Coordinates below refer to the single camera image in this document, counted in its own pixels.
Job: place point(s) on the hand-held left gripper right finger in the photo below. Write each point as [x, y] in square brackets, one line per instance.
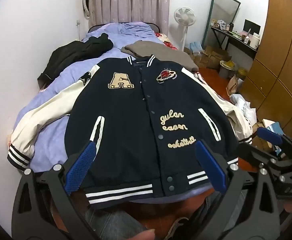
[211, 165]

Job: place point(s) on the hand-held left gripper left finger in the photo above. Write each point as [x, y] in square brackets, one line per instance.
[80, 167]

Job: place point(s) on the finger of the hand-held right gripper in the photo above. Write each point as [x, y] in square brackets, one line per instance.
[270, 135]
[261, 153]

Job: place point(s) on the navy varsity jacket cream sleeves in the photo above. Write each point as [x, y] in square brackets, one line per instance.
[135, 120]

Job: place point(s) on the person's left hand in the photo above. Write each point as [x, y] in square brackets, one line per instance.
[139, 235]

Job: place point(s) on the cardboard box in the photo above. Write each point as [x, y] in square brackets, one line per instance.
[260, 126]
[201, 60]
[218, 57]

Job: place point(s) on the white plastic bags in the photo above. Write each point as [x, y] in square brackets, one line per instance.
[241, 105]

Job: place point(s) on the bed with lavender sheet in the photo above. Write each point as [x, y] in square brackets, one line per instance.
[55, 130]

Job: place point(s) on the person's jeans leg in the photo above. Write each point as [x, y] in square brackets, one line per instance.
[110, 220]

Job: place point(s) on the brown paper bag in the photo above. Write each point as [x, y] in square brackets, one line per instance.
[233, 86]

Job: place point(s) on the yellow plastic bag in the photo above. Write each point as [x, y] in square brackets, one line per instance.
[242, 73]

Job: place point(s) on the white trash bin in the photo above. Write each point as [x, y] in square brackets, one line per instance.
[226, 71]

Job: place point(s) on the wooden wardrobe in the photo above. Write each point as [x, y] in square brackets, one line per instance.
[281, 55]

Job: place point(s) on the black desk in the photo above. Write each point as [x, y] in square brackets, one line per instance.
[236, 41]

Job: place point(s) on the black monitor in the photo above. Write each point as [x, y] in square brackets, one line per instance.
[251, 26]

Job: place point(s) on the blue plastic pack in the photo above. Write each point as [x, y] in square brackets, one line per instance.
[194, 47]

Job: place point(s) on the black garment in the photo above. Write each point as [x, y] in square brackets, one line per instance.
[70, 52]

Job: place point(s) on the group of small bottles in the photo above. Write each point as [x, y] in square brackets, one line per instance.
[221, 25]

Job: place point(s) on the grey-brown garment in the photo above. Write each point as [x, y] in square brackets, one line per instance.
[161, 50]

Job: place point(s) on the red floral bedsheet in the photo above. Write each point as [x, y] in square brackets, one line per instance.
[166, 41]

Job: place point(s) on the green-framed mirror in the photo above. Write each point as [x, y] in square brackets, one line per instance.
[223, 7]

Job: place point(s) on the black bed headboard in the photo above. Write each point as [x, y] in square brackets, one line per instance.
[158, 28]

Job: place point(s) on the white standing fan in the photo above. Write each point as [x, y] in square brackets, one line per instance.
[184, 16]

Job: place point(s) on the pink curtain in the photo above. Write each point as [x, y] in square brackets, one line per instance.
[130, 0]

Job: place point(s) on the white wall socket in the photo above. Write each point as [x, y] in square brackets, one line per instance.
[78, 23]

